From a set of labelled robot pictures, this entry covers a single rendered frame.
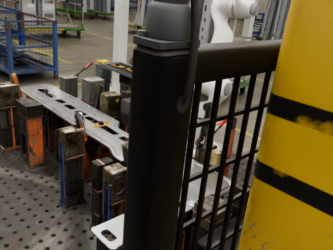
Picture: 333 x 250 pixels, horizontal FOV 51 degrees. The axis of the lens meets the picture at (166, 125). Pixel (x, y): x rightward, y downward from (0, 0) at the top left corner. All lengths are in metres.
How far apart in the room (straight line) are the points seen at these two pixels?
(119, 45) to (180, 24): 5.10
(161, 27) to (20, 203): 1.42
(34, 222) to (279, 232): 1.22
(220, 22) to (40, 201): 1.16
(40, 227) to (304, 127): 1.25
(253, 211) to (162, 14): 0.22
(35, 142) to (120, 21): 3.71
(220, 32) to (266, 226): 1.45
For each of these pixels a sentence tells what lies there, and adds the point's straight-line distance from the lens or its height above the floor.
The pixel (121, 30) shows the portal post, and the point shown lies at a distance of 5.30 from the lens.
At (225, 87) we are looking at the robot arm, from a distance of 1.68.
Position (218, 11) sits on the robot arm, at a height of 1.50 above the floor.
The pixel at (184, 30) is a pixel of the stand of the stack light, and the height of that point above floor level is 1.56.
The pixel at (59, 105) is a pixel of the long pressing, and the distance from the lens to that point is 1.78.
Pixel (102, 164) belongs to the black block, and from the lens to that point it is 1.24.
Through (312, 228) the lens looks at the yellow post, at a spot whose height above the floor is 1.41.
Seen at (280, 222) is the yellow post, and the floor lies 1.40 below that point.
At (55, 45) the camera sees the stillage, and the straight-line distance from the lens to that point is 6.01.
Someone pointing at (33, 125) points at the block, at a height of 0.93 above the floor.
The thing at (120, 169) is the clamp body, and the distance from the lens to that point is 1.10.
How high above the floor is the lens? 1.59
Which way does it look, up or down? 22 degrees down
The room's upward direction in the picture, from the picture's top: 6 degrees clockwise
